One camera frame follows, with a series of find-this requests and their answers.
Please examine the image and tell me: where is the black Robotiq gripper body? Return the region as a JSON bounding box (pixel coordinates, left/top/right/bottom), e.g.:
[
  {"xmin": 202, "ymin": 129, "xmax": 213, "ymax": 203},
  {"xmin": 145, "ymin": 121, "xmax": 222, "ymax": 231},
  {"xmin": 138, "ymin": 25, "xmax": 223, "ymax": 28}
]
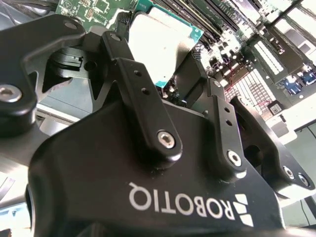
[{"xmin": 24, "ymin": 100, "xmax": 288, "ymax": 237}]

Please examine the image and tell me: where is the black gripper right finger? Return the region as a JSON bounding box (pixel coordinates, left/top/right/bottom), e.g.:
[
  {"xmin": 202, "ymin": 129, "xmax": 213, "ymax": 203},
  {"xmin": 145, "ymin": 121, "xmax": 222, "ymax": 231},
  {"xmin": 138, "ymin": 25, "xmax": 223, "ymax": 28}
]
[{"xmin": 176, "ymin": 52, "xmax": 316, "ymax": 196}]

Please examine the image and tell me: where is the silver CPU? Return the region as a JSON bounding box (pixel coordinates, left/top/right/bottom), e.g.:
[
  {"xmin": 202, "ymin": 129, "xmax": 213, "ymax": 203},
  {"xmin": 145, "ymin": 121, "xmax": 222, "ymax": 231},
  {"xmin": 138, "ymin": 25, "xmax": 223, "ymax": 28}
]
[{"xmin": 127, "ymin": 0, "xmax": 205, "ymax": 87}]

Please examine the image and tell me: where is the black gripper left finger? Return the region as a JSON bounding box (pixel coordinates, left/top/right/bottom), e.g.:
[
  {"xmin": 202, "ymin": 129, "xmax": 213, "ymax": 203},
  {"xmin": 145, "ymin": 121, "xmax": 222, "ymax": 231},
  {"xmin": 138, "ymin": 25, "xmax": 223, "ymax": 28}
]
[{"xmin": 0, "ymin": 13, "xmax": 184, "ymax": 169}]

